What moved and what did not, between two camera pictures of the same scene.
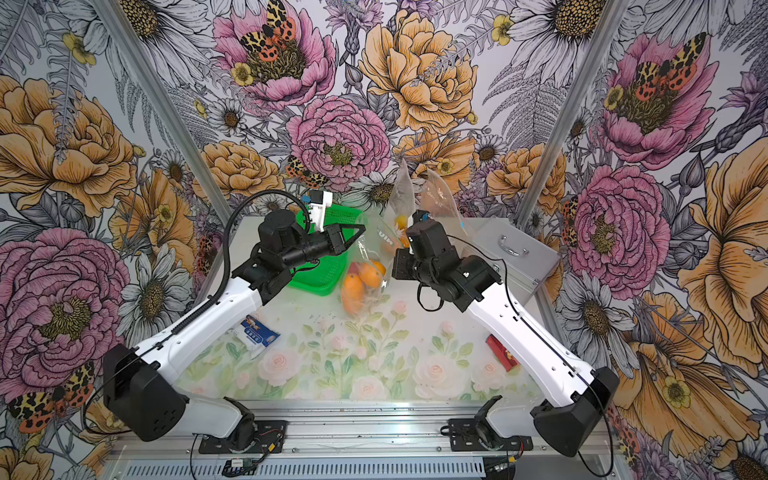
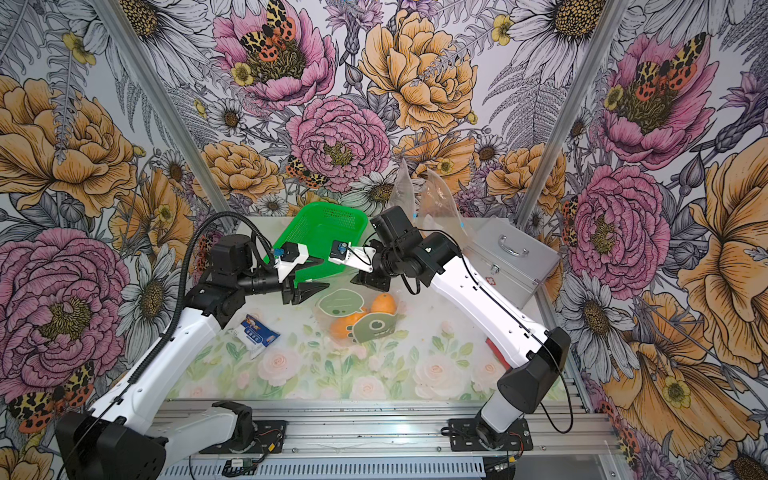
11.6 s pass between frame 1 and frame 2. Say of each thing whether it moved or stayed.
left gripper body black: moved
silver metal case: stayed
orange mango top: moved
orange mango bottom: moved
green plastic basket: stayed
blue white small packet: stayed
